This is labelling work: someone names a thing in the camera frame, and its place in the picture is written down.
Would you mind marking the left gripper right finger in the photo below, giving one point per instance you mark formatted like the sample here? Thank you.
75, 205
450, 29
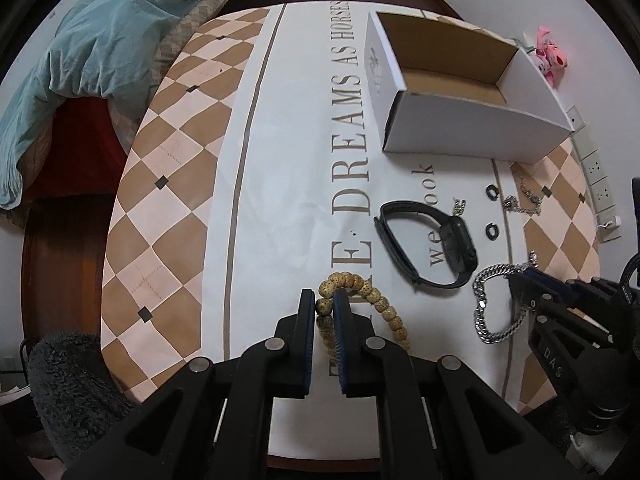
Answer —
346, 341

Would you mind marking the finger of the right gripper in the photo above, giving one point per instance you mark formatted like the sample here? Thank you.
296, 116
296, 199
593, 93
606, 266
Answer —
524, 292
545, 281

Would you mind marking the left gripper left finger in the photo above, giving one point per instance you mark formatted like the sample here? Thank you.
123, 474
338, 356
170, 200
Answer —
302, 344

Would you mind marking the black smart watch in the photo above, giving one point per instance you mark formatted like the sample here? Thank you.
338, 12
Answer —
445, 240

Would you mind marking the white power strip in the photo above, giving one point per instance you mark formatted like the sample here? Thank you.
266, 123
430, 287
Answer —
599, 190

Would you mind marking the white charger plug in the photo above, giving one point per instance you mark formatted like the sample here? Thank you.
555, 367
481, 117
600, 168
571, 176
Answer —
610, 223

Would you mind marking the small silver charm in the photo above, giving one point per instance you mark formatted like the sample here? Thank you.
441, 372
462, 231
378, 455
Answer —
459, 207

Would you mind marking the checkered printed tablecloth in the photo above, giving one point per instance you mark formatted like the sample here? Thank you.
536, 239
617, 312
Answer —
257, 172

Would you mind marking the white cardboard box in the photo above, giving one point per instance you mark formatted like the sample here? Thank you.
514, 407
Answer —
438, 85

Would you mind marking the pink panther plush toy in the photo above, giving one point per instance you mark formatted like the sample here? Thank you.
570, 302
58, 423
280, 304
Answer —
551, 60

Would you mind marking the grey fluffy cushion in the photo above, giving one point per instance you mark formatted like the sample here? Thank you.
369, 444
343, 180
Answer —
75, 395

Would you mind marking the teal blue duvet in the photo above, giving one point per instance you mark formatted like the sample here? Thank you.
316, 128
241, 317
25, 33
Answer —
103, 48

